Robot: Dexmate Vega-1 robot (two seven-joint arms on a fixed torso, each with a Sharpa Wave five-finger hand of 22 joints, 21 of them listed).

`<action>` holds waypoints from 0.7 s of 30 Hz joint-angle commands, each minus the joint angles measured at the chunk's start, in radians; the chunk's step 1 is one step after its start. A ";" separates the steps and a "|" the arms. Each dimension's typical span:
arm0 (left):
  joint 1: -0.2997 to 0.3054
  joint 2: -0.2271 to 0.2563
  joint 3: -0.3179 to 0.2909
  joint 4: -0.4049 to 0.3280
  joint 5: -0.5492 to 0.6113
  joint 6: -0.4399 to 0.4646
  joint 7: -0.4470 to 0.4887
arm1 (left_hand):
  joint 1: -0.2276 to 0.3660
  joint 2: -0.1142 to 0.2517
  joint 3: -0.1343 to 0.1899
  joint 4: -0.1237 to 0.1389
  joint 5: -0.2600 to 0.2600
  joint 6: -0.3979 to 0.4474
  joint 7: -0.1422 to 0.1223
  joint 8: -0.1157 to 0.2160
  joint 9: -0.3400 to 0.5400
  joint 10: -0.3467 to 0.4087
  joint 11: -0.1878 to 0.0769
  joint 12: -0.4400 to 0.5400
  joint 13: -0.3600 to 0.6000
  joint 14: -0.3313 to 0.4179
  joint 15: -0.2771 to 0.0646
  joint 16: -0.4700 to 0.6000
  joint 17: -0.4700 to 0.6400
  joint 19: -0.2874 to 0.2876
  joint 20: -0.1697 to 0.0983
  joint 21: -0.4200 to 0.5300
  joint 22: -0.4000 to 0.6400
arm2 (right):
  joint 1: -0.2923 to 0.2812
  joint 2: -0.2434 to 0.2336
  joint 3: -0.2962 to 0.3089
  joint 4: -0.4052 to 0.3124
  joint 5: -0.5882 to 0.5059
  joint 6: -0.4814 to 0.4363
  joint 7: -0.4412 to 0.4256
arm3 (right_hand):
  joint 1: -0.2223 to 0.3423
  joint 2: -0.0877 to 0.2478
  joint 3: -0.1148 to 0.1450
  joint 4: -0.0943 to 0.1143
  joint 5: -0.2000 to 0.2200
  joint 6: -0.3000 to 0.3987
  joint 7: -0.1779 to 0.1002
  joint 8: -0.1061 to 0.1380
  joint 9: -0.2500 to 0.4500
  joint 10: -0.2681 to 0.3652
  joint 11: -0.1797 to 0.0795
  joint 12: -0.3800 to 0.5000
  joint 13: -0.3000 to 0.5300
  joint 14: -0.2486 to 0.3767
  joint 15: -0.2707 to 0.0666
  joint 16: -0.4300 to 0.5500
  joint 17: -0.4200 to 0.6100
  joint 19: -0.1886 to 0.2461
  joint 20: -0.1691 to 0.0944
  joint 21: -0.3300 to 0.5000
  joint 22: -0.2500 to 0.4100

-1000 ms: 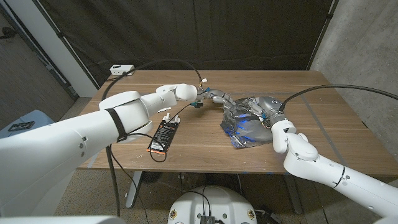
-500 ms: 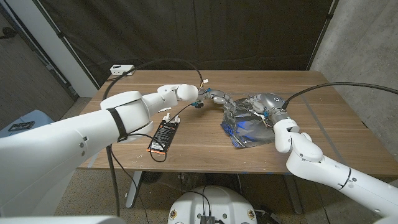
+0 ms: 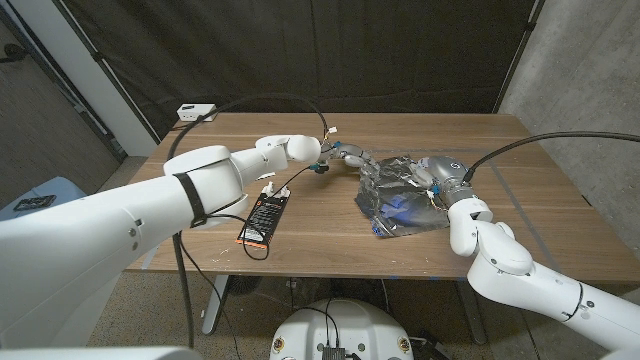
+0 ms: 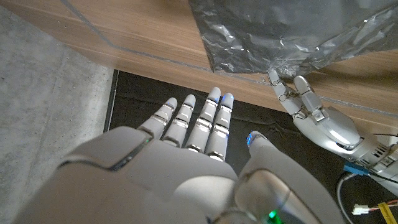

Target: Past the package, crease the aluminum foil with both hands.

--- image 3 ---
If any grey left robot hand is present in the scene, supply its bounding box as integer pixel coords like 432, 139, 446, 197
319, 142, 384, 174

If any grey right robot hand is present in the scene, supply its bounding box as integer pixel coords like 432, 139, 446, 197
409, 155, 476, 207

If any crinkled aluminium foil sheet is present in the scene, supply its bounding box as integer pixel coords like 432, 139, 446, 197
354, 155, 451, 238

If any white left shoulder cover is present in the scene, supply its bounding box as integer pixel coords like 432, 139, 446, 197
0, 345, 204, 360

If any white right shoulder cover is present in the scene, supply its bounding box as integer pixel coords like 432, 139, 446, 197
601, 344, 640, 360

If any black orange package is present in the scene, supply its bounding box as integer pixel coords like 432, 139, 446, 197
235, 180, 292, 251

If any black backdrop curtain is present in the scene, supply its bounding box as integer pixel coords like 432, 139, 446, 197
52, 0, 544, 141

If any grey table leg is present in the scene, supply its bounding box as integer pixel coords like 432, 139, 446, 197
455, 280, 489, 345

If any black backdrop pole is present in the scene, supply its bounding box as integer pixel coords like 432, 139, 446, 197
493, 0, 545, 114
52, 0, 162, 144

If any white power box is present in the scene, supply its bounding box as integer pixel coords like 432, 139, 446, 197
175, 103, 219, 123

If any black ribbed round object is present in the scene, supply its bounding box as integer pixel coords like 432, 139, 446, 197
227, 274, 262, 296

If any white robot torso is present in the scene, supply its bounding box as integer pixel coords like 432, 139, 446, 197
269, 298, 415, 360

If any white table leg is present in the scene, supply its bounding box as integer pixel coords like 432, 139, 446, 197
201, 274, 230, 335

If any black device on bin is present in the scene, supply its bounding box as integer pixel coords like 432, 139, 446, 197
12, 194, 57, 212

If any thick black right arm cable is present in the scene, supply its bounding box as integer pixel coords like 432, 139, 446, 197
462, 130, 640, 184

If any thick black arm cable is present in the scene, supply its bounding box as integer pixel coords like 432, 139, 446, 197
462, 130, 640, 184
164, 92, 330, 350

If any thin black left wrist cable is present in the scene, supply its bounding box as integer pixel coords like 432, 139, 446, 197
177, 162, 331, 360

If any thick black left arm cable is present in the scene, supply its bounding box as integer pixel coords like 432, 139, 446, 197
164, 92, 330, 350

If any black wall hook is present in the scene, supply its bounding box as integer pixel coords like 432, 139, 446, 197
0, 43, 27, 64

